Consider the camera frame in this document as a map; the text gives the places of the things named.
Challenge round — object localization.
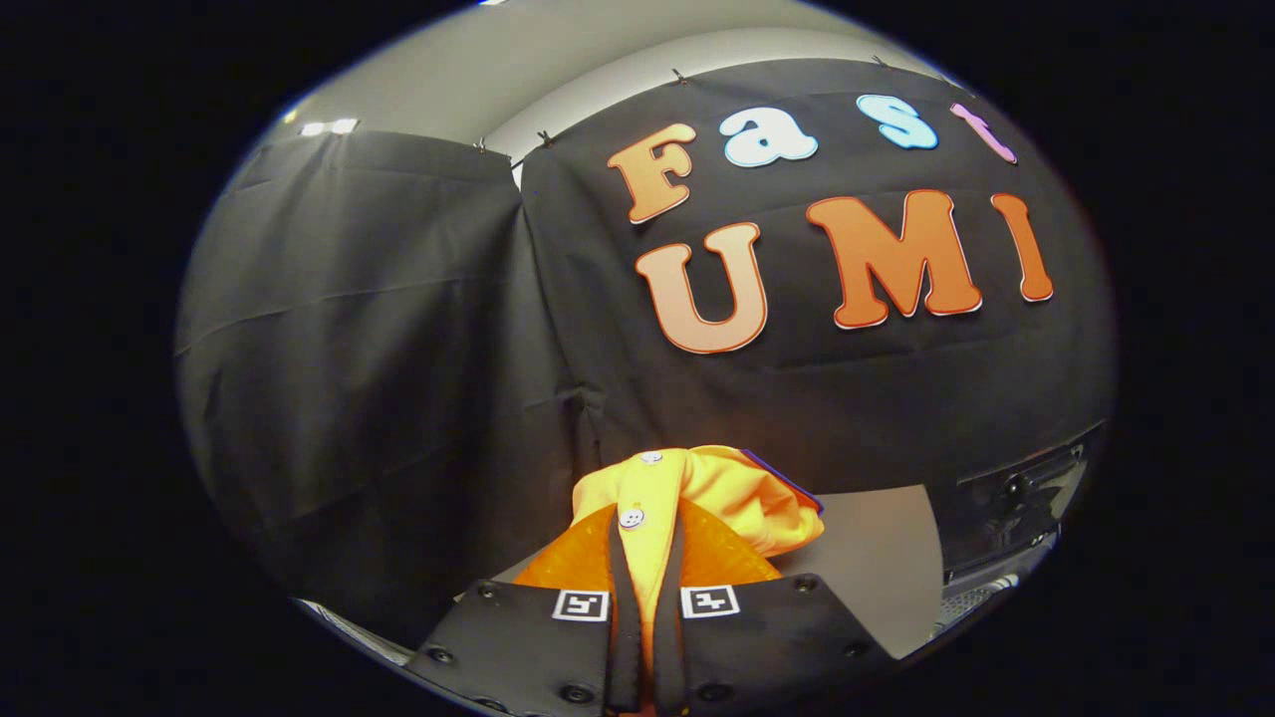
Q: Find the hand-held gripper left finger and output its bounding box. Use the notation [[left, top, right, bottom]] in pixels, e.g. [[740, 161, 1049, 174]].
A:
[[406, 503, 644, 717]]

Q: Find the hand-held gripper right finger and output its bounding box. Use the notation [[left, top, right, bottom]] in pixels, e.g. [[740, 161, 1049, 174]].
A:
[[652, 496, 899, 716]]

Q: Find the yellow orange shirt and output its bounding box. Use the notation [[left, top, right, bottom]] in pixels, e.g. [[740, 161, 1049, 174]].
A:
[[572, 444, 827, 703]]

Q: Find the dark grey washing machine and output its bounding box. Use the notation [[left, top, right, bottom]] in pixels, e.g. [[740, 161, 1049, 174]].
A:
[[931, 423, 1107, 640]]

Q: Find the dark washing machine lid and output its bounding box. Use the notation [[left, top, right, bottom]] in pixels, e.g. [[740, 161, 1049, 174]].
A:
[[954, 443, 1089, 579]]

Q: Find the grey side table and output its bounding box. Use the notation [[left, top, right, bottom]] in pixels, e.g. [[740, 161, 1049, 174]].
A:
[[493, 484, 946, 660]]

